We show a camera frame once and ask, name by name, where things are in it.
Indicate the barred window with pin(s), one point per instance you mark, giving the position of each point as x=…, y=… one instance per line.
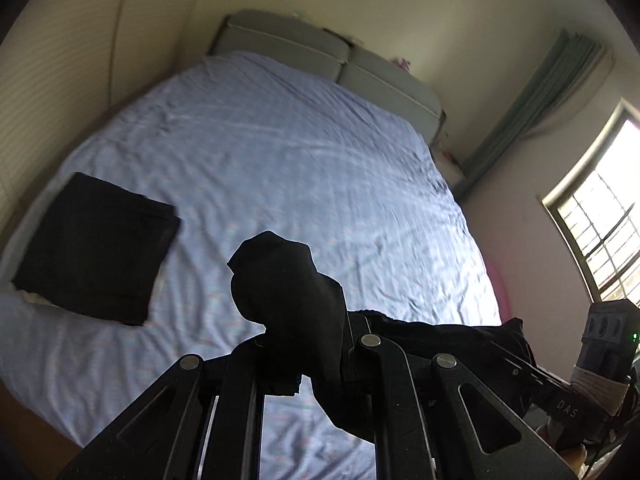
x=600, y=210

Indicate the folded black pants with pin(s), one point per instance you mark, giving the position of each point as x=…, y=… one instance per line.
x=95, y=250

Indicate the white nightstand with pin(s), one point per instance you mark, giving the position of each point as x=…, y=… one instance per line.
x=450, y=162

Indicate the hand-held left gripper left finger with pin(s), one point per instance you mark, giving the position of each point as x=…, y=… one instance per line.
x=240, y=380

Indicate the pink fluffy cushion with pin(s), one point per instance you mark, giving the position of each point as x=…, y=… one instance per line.
x=500, y=290

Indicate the folded white garment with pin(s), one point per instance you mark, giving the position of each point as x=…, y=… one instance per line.
x=30, y=295

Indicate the grey padded headboard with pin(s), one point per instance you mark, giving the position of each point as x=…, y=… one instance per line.
x=350, y=60

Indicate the bed with blue sheet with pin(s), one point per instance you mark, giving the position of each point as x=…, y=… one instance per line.
x=280, y=160

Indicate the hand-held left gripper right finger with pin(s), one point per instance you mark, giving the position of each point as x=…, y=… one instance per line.
x=390, y=375

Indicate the green curtain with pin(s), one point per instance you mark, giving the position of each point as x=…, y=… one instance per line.
x=535, y=105

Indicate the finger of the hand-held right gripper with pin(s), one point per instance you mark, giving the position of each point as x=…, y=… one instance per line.
x=545, y=380

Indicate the white wardrobe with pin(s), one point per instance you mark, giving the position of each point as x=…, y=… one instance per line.
x=65, y=60

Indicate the small pink toy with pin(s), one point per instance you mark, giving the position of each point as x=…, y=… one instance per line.
x=402, y=63

